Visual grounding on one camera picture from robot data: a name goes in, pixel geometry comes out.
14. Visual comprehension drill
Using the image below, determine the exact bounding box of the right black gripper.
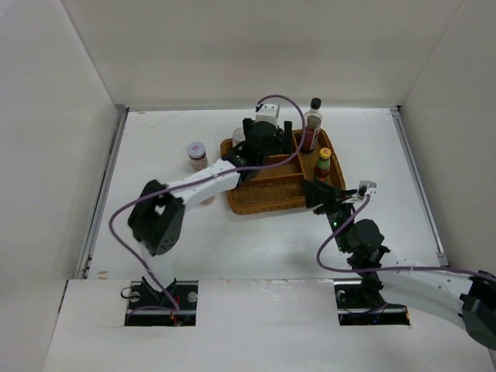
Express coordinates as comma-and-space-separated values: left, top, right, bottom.
303, 179, 358, 253

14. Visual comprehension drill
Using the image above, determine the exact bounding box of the tall red-label sauce bottle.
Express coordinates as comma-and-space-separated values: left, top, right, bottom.
301, 98, 322, 153

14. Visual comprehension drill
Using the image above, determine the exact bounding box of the green-label yellow-cap sauce bottle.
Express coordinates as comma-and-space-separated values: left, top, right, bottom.
314, 147, 332, 184

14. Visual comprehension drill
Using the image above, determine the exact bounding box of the silver-lid blue-label jar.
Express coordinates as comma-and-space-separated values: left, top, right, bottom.
232, 128, 245, 146

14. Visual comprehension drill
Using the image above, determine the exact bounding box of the pink-cap spice shaker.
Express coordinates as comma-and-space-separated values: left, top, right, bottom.
201, 196, 215, 205

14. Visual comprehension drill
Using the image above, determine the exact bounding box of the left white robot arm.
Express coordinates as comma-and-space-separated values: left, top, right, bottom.
128, 118, 294, 309

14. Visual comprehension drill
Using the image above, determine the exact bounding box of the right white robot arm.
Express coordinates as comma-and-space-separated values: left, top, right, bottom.
303, 181, 495, 350

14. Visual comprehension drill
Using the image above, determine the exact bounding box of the brown wicker divided tray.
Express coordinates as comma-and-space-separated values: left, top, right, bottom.
226, 130, 346, 215

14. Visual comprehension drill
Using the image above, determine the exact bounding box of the red-white-lid spice jar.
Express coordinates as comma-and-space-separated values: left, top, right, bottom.
187, 142, 208, 171

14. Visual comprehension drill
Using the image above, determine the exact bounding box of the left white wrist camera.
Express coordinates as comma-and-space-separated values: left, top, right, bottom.
255, 102, 280, 128

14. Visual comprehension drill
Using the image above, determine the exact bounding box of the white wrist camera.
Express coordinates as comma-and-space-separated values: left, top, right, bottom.
357, 181, 377, 198
255, 102, 280, 128

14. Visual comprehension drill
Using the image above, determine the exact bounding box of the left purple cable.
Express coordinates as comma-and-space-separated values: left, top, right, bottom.
108, 94, 305, 325

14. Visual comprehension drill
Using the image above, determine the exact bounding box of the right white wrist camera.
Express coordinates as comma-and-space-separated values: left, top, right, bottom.
357, 181, 377, 198

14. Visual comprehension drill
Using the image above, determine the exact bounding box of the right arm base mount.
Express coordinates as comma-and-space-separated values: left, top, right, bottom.
333, 279, 410, 326

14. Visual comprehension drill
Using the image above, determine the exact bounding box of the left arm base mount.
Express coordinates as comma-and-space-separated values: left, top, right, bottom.
120, 277, 199, 327

